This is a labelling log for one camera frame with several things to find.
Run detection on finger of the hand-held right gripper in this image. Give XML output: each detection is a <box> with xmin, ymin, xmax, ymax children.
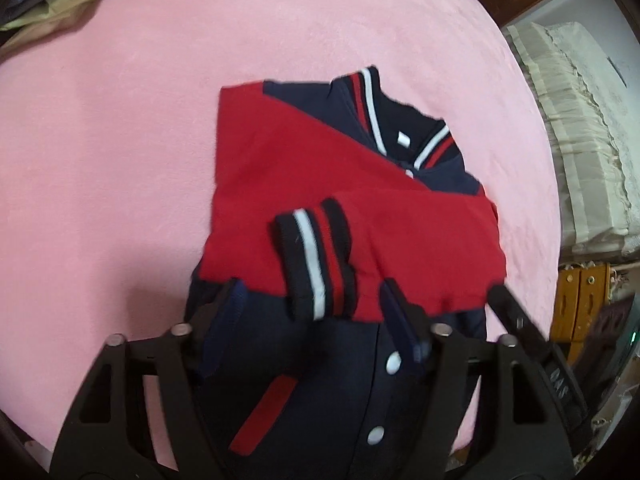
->
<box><xmin>486</xmin><ymin>284</ymin><xmax>553</xmax><ymax>361</ymax></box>

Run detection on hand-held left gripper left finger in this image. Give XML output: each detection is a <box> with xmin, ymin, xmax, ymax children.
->
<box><xmin>49</xmin><ymin>279</ymin><xmax>247</xmax><ymax>480</ymax></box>

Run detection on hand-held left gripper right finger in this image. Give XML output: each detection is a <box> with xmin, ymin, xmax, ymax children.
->
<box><xmin>378</xmin><ymin>279</ymin><xmax>576</xmax><ymax>480</ymax></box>

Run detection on navy and red varsity jacket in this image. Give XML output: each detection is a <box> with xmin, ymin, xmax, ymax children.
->
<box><xmin>182</xmin><ymin>66</ymin><xmax>508</xmax><ymax>480</ymax></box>

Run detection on black speaker box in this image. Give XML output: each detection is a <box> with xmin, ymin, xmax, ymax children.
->
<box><xmin>582</xmin><ymin>294</ymin><xmax>640</xmax><ymax>413</ymax></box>

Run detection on yellow wooden cabinet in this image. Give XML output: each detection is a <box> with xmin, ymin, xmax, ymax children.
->
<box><xmin>550</xmin><ymin>262</ymin><xmax>613</xmax><ymax>346</ymax></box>

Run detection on pink fleece blanket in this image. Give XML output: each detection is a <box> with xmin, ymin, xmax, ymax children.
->
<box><xmin>0</xmin><ymin>0</ymin><xmax>568</xmax><ymax>480</ymax></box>

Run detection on white lace bedspread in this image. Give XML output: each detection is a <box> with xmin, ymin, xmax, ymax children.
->
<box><xmin>542</xmin><ymin>21</ymin><xmax>640</xmax><ymax>256</ymax></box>

